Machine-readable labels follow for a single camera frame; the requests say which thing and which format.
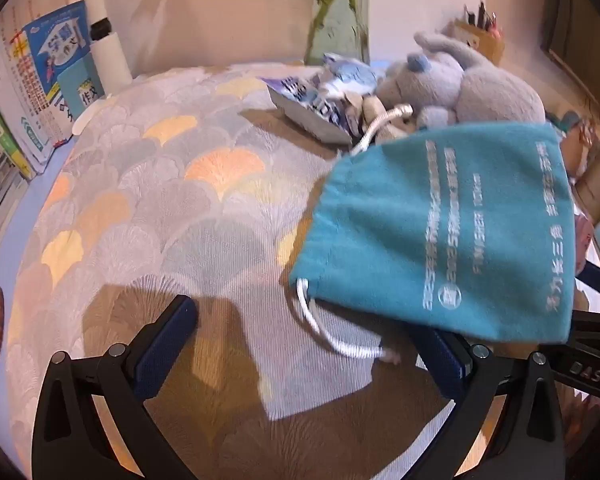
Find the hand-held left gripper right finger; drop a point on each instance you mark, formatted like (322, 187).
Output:
(442, 365)

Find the light blue face mask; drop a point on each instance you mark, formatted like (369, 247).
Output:
(352, 72)

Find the blue white printed box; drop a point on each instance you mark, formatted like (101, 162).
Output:
(305, 105)

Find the beige cone shaped object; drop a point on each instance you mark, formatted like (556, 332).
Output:
(597, 185)

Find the wooden pen holder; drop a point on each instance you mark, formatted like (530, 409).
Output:
(480, 40)

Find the glass vase with green stems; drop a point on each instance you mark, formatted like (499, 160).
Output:
(337, 15)

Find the white tube with black band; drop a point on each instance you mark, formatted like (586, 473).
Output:
(107, 35)

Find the grey plush toy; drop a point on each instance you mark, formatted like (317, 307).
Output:
(460, 85)

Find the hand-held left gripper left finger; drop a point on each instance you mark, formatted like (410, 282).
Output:
(165, 342)

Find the teal booklet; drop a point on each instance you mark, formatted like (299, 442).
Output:
(82, 92)

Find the blue cover workbook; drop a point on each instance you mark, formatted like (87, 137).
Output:
(40, 75)

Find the fan pattern table mat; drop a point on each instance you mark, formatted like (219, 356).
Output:
(155, 200)

